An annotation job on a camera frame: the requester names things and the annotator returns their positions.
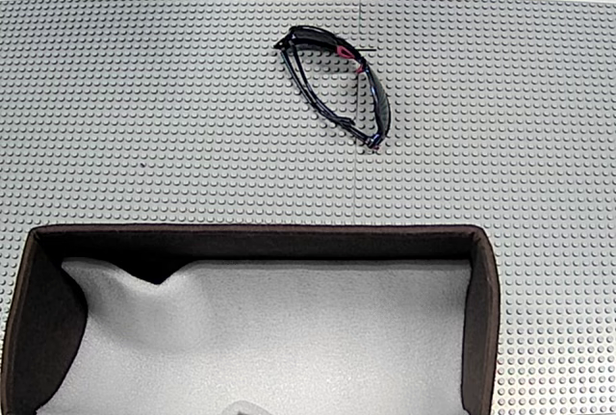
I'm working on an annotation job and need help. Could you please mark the black sunglasses with red accents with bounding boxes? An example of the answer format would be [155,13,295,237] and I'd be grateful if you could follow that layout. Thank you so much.
[272,24,392,154]

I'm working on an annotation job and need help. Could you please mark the dark brown fabric bin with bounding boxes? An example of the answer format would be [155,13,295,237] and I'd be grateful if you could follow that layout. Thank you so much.
[0,223,502,415]

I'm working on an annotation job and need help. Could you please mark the grey studded baseplate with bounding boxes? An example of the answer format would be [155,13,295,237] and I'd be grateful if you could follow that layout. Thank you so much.
[353,0,616,415]
[0,0,362,339]

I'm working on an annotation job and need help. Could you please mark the white foam bin liner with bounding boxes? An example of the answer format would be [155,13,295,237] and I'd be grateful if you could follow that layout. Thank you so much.
[36,256,473,415]

